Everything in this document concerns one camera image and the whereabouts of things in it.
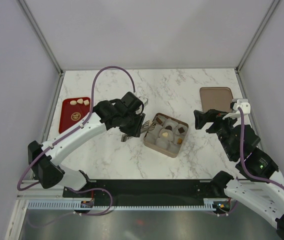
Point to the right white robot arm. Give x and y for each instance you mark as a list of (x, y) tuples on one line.
[(240, 144)]

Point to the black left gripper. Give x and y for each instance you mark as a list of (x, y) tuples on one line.
[(135, 131)]

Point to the dark square chocolate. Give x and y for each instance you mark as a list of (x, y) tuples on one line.
[(181, 130)]

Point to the aluminium frame post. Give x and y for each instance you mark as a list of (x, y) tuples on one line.
[(257, 34), (39, 34)]

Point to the right aluminium frame post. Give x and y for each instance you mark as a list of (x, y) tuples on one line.
[(257, 34)]

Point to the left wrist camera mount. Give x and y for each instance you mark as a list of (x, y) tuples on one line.
[(144, 100)]

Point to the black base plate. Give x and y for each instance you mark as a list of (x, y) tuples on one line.
[(149, 192)]

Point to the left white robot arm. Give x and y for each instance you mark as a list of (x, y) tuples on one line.
[(45, 159)]

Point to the white chocolate piece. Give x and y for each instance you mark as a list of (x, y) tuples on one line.
[(80, 101), (86, 102), (73, 102)]

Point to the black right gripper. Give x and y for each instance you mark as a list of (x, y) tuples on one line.
[(213, 115)]

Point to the brown rectangular chocolate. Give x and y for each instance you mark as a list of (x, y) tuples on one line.
[(159, 121)]

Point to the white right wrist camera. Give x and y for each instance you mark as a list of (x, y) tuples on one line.
[(237, 103)]

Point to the red rectangular tray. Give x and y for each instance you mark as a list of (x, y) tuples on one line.
[(72, 114)]

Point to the rose gold box lid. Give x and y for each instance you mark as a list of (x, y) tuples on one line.
[(217, 98)]

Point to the metal tongs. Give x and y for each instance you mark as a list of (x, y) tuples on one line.
[(145, 127)]

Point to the white slotted cable duct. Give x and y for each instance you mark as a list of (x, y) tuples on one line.
[(37, 204)]

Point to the left aluminium frame post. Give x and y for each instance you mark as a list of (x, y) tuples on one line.
[(39, 34)]

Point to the rose gold chocolate box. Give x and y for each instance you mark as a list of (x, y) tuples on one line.
[(166, 146)]

